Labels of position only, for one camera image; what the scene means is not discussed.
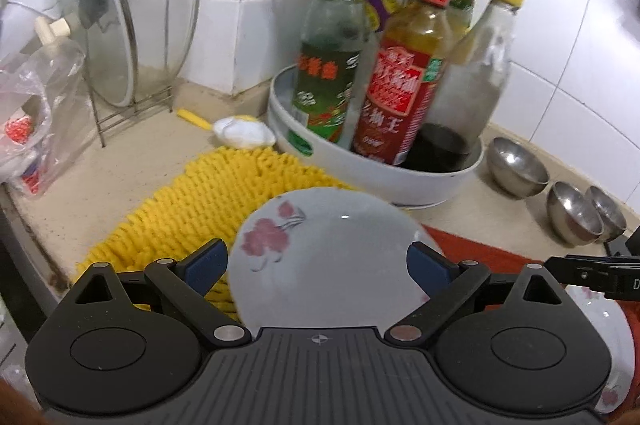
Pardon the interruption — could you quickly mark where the white two-tier condiment rack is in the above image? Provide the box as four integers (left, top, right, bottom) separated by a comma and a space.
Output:
267, 0, 538, 208

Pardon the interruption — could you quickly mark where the white yellow dish brush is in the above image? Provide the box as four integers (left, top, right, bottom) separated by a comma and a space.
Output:
176, 107, 276, 150

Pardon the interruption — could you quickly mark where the red cloth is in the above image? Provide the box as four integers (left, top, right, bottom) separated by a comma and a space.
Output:
425, 225, 640, 425

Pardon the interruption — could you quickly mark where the metal wire lid rack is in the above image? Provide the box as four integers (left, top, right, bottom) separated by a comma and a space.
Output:
85, 0, 176, 148

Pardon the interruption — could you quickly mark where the white floral plate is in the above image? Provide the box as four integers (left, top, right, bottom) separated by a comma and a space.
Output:
227, 187, 448, 331
565, 285, 638, 416

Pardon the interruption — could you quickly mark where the clear bottle yellow cap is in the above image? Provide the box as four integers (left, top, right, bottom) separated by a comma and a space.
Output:
400, 0, 527, 173

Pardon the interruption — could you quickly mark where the stainless steel bowl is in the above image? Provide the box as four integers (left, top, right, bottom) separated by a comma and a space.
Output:
486, 136, 551, 198
584, 185, 628, 243
546, 181, 605, 246

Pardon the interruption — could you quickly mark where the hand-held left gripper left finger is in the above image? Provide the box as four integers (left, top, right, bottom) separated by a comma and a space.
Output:
74, 238, 252, 350

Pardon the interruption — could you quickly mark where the green label glass bottle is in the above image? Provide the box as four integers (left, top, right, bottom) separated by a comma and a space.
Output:
291, 0, 373, 150

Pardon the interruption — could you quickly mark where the green yellow label bottle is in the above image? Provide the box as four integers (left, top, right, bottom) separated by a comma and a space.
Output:
447, 0, 478, 40

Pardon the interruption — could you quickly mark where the large glass pot lid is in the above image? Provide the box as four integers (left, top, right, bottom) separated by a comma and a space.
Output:
100, 0, 202, 106

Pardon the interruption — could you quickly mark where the clear plastic bag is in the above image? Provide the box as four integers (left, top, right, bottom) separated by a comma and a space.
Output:
0, 40, 87, 198

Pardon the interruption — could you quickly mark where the red label sauce bottle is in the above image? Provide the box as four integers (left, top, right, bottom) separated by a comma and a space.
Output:
350, 0, 461, 168

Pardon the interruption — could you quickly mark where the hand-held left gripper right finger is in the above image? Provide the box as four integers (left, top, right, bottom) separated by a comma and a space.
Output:
384, 241, 567, 349

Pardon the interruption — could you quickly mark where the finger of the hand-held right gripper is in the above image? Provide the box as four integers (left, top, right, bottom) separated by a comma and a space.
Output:
544, 254, 640, 302

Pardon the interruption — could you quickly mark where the cream plastic handle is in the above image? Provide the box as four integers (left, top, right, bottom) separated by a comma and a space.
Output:
34, 12, 82, 46

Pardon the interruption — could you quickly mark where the yellow chenille mat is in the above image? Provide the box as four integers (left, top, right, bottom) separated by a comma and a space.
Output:
75, 145, 361, 322

